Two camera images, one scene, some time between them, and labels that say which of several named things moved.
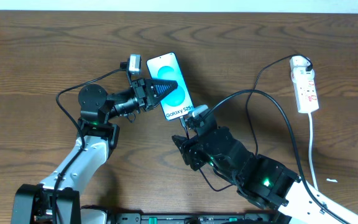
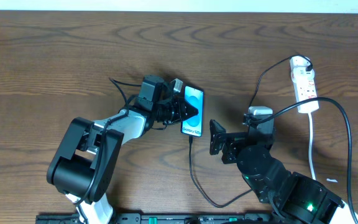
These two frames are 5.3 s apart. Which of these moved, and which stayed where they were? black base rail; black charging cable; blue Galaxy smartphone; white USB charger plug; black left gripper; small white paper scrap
Moved: black left gripper; black charging cable; blue Galaxy smartphone
Stayed: small white paper scrap; white USB charger plug; black base rail
